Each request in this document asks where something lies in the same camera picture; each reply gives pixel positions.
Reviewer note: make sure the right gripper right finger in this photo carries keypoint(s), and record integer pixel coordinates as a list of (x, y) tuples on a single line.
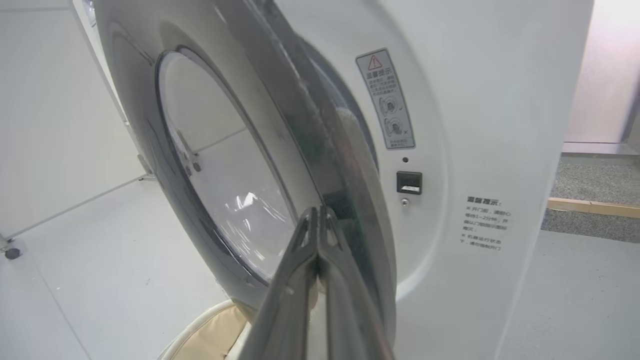
[(345, 310)]

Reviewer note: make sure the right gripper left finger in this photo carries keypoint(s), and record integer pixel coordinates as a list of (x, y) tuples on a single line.
[(290, 300)]

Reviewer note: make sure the round black glass washer door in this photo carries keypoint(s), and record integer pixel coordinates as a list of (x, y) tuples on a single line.
[(225, 175)]

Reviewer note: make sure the black door latch socket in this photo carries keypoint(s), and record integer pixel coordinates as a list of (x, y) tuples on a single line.
[(409, 182)]

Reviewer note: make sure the white front-load washing machine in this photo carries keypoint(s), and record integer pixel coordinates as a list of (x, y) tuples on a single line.
[(475, 125)]

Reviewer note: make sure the cream canvas laundry basket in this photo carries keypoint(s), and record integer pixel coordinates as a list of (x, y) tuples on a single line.
[(215, 335)]

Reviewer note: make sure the printed text label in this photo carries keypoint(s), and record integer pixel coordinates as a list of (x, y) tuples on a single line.
[(486, 222)]

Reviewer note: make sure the grey warning sticker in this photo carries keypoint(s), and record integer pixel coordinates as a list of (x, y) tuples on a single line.
[(385, 100)]

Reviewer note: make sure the wooden baseboard strip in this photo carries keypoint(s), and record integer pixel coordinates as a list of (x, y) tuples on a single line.
[(595, 207)]

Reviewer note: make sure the black caster foot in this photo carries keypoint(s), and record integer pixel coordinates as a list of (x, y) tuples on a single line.
[(12, 253)]

